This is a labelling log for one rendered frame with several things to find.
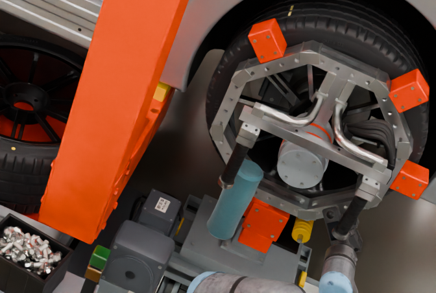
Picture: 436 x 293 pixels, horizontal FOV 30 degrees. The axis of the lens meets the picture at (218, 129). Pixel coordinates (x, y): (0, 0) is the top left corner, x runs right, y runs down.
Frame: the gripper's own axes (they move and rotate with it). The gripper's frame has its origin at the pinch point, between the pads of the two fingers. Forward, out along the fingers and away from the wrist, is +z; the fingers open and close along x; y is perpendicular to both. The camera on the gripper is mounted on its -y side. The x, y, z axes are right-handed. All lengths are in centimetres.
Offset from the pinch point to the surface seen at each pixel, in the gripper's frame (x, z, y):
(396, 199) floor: -16, 107, 75
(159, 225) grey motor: -53, -15, -18
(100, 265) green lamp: -41, -63, -41
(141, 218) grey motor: -57, -15, -22
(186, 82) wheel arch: -33, 6, -53
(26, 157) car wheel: -76, -24, -57
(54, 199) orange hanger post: -56, -47, -53
